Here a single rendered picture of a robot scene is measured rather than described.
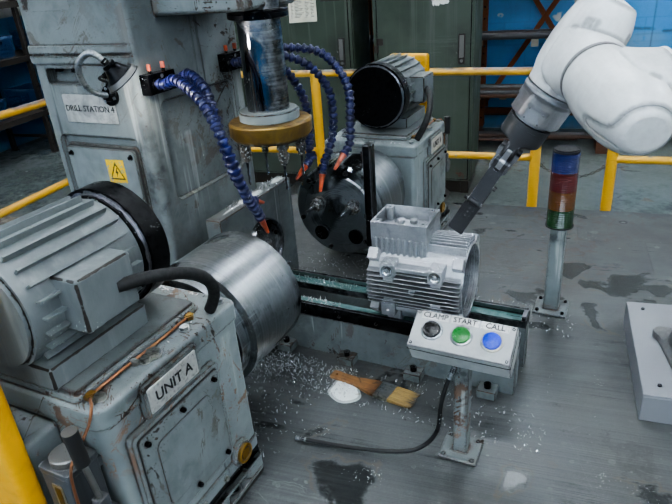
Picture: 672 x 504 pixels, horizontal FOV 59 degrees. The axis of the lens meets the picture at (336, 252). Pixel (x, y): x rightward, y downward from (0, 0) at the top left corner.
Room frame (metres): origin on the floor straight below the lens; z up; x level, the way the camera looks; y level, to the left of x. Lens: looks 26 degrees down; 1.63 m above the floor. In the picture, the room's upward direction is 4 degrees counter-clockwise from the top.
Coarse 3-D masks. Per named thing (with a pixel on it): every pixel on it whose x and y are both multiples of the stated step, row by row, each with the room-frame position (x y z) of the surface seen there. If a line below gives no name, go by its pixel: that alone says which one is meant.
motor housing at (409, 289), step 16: (432, 240) 1.10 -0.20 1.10; (448, 240) 1.09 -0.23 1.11; (464, 240) 1.08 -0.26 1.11; (384, 256) 1.11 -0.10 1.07; (400, 256) 1.10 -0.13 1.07; (432, 256) 1.08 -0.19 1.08; (448, 256) 1.06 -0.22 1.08; (464, 256) 1.05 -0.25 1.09; (368, 272) 1.10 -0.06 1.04; (400, 272) 1.06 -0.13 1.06; (416, 272) 1.05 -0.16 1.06; (448, 272) 1.04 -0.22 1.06; (464, 272) 1.16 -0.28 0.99; (368, 288) 1.09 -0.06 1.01; (384, 288) 1.07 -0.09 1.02; (400, 288) 1.06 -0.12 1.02; (416, 288) 1.05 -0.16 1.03; (432, 288) 1.03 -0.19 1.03; (448, 288) 1.02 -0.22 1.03; (464, 288) 1.14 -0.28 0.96; (400, 304) 1.07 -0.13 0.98; (416, 304) 1.05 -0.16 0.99; (432, 304) 1.03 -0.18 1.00; (448, 304) 1.02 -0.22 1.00; (464, 304) 1.11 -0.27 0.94
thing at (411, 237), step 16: (384, 208) 1.19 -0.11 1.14; (400, 208) 1.20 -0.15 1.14; (416, 208) 1.19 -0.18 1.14; (432, 208) 1.17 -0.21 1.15; (384, 224) 1.12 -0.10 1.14; (400, 224) 1.10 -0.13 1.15; (416, 224) 1.14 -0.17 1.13; (432, 224) 1.11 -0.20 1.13; (384, 240) 1.12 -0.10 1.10; (400, 240) 1.10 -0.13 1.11; (416, 240) 1.09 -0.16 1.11; (416, 256) 1.08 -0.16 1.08
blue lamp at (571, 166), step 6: (552, 156) 1.29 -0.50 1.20; (558, 156) 1.27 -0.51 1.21; (564, 156) 1.26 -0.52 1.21; (570, 156) 1.26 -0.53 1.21; (576, 156) 1.26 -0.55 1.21; (552, 162) 1.29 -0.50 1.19; (558, 162) 1.27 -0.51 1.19; (564, 162) 1.26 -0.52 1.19; (570, 162) 1.26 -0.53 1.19; (576, 162) 1.26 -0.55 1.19; (552, 168) 1.28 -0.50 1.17; (558, 168) 1.27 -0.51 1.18; (564, 168) 1.26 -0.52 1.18; (570, 168) 1.26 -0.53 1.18; (576, 168) 1.26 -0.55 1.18; (564, 174) 1.26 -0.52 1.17; (570, 174) 1.26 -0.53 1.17
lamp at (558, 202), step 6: (552, 192) 1.28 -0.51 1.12; (552, 198) 1.27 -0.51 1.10; (558, 198) 1.26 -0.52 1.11; (564, 198) 1.26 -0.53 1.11; (570, 198) 1.26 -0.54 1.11; (552, 204) 1.27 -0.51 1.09; (558, 204) 1.26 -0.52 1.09; (564, 204) 1.26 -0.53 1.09; (570, 204) 1.26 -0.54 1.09; (558, 210) 1.26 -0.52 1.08; (564, 210) 1.26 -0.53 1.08; (570, 210) 1.26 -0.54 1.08
